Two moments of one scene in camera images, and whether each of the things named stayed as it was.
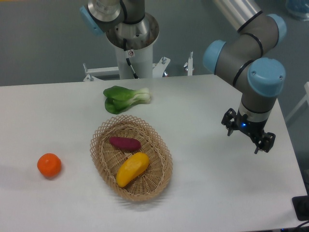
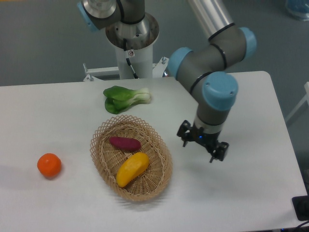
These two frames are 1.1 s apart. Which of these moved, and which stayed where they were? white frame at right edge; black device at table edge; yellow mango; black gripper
Moved: black gripper
Stayed: black device at table edge; yellow mango; white frame at right edge
